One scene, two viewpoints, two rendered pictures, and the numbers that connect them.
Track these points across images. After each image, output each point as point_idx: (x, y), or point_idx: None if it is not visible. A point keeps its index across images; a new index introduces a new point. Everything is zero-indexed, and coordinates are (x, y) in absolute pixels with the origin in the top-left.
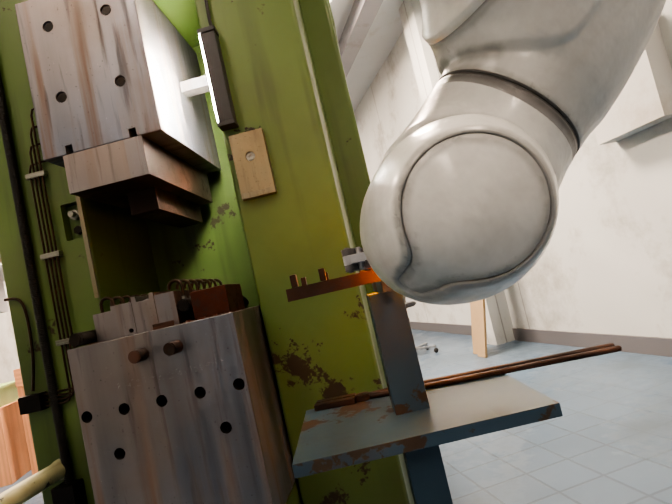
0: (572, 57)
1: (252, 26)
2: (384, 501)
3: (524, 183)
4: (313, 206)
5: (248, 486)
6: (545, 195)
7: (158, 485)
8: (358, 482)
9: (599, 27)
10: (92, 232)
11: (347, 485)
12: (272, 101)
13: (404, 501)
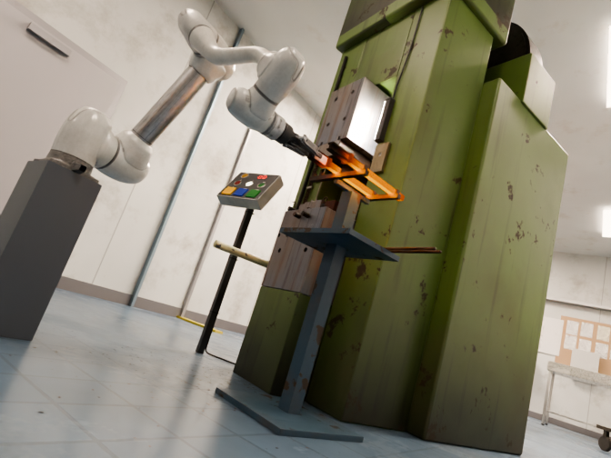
0: (260, 78)
1: (408, 96)
2: (355, 328)
3: (233, 94)
4: (393, 180)
5: (300, 273)
6: (234, 95)
7: (282, 264)
8: (350, 314)
9: (265, 73)
10: (325, 182)
11: (345, 313)
12: (400, 130)
13: (361, 332)
